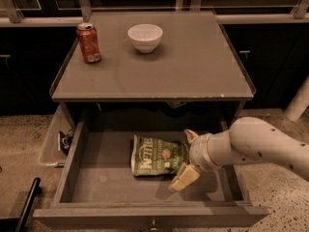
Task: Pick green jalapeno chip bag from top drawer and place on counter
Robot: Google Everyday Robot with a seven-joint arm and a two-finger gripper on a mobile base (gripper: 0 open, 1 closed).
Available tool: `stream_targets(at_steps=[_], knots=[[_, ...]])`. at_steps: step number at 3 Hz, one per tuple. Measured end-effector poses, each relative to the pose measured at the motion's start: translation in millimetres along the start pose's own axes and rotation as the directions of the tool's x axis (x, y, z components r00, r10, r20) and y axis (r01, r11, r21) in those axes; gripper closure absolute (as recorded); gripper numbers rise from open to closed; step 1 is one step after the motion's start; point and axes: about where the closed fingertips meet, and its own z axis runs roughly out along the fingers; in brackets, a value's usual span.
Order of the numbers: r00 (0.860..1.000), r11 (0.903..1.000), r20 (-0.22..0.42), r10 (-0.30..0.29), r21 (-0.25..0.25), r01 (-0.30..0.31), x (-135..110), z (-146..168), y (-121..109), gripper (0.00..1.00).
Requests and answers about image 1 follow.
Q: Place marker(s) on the metal drawer handle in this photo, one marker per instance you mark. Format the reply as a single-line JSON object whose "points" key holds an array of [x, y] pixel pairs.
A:
{"points": [[153, 226]]}

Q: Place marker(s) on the orange soda can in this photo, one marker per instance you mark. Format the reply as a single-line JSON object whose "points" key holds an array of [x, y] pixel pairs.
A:
{"points": [[88, 40]]}

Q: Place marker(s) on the clear plastic storage bin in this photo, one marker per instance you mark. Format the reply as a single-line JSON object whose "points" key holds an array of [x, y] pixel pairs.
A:
{"points": [[51, 154]]}

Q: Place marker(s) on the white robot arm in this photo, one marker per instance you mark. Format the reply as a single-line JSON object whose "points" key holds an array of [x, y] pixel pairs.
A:
{"points": [[249, 140]]}

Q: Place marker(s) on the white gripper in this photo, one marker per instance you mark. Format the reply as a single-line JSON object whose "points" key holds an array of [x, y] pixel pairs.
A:
{"points": [[199, 153]]}

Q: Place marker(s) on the open grey top drawer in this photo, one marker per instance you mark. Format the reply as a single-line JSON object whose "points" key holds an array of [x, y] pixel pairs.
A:
{"points": [[98, 191]]}

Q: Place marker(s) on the green jalapeno chip bag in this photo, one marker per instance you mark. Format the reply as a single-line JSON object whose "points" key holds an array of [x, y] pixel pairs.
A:
{"points": [[154, 156]]}

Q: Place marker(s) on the white ceramic bowl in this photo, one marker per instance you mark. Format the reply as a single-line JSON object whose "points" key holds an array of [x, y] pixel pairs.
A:
{"points": [[145, 37]]}

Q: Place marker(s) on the black bar lower left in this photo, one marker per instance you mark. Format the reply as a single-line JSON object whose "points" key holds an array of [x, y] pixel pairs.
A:
{"points": [[17, 224]]}

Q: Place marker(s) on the grey cabinet counter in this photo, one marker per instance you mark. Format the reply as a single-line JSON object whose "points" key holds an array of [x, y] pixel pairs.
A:
{"points": [[195, 62]]}

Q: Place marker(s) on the dark item in bin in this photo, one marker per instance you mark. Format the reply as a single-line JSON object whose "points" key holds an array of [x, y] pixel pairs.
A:
{"points": [[64, 141]]}

